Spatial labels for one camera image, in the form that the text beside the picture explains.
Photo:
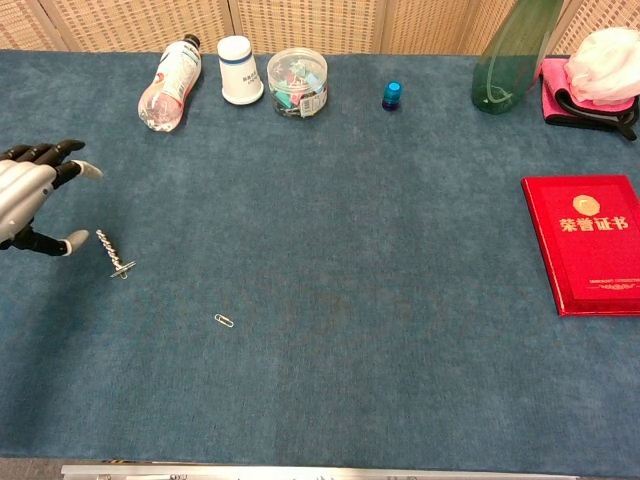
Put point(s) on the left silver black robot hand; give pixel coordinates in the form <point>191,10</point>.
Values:
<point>22,190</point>

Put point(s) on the silver metal chain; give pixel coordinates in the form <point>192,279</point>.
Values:
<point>110,247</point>

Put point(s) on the clear jar of binder clips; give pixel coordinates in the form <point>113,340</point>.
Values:
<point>297,82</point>

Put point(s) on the clear plastic drink bottle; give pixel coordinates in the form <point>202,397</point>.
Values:
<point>170,85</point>

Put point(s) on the white paper cup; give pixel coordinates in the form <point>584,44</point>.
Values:
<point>239,70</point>

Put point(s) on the woven wicker folding screen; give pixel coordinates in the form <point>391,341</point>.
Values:
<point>300,25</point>

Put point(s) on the blue felt table mat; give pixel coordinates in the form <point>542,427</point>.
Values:
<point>350,250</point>

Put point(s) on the small blue stamp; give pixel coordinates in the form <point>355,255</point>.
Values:
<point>392,96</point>

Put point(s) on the green glass bottle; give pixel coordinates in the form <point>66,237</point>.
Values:
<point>505,70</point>

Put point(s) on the pink cloth with black trim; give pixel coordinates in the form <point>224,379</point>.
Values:
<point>555,95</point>

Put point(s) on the red certificate book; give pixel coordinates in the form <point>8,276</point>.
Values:
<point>590,250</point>

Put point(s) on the white mesh bath sponge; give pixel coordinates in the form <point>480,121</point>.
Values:
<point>605,65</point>

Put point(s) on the aluminium rail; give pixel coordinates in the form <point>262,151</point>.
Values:
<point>320,472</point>

